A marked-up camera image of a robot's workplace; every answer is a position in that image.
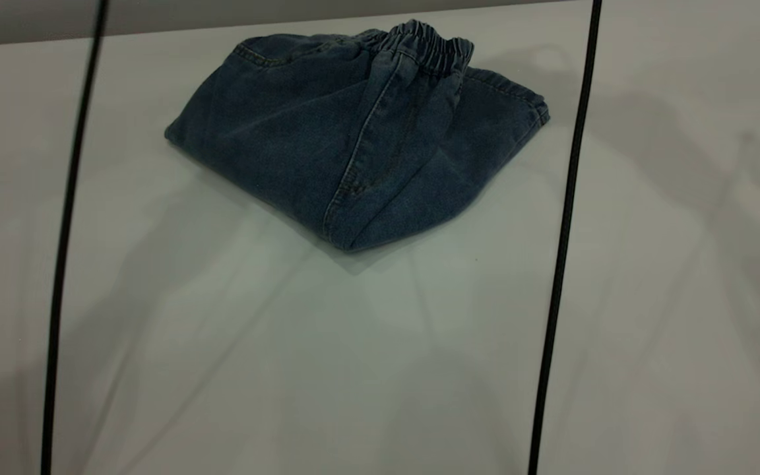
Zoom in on blue denim shorts with print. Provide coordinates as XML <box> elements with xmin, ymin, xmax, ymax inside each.
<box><xmin>164</xmin><ymin>18</ymin><xmax>550</xmax><ymax>253</ymax></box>

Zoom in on thick black braided cable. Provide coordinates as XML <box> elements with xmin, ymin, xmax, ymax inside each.
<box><xmin>40</xmin><ymin>0</ymin><xmax>111</xmax><ymax>475</ymax></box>
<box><xmin>527</xmin><ymin>0</ymin><xmax>604</xmax><ymax>475</ymax></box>

